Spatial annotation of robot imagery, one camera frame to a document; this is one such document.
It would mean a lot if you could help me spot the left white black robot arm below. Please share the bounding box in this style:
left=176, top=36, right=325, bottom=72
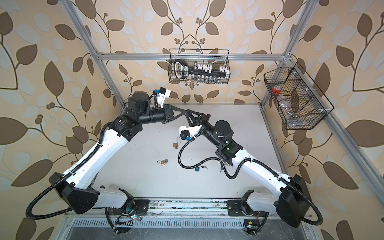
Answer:
left=26, top=91, right=186, bottom=220

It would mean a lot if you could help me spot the open brass padlock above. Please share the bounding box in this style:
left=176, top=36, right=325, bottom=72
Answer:
left=173, top=137, right=181, bottom=150

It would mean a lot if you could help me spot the small brass padlock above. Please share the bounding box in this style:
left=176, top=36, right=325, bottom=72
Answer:
left=157, top=159, right=168, bottom=166

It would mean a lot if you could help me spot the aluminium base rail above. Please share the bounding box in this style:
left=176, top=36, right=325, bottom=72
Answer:
left=68, top=196, right=313, bottom=229

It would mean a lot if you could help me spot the back black wire basket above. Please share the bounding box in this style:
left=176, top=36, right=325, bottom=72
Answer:
left=168, top=48, right=231, bottom=85

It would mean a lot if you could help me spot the black wire basket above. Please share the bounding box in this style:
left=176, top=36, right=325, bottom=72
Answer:
left=168, top=48, right=231, bottom=85
left=264, top=63, right=334, bottom=130

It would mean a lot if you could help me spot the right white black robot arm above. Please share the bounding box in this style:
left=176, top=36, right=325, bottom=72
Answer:
left=178, top=110, right=324, bottom=228

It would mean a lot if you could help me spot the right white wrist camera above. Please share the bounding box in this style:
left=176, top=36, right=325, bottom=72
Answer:
left=179, top=126, right=202, bottom=141

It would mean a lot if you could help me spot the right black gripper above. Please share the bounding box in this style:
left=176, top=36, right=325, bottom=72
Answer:
left=186, top=110, right=221, bottom=150

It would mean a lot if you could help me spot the black socket tool set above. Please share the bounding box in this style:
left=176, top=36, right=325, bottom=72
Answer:
left=173, top=60, right=231, bottom=79

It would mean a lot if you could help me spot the right black wire basket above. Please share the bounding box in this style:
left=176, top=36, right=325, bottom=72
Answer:
left=264, top=63, right=334, bottom=130

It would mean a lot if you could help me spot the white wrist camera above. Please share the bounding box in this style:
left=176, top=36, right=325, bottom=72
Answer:
left=179, top=126, right=202, bottom=141
left=153, top=87, right=171, bottom=108

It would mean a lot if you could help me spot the blue padlock with key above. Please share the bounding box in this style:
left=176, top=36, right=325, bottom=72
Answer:
left=195, top=165, right=208, bottom=172

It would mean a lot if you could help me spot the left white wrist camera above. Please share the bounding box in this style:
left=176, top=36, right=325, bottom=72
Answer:
left=153, top=87, right=171, bottom=108

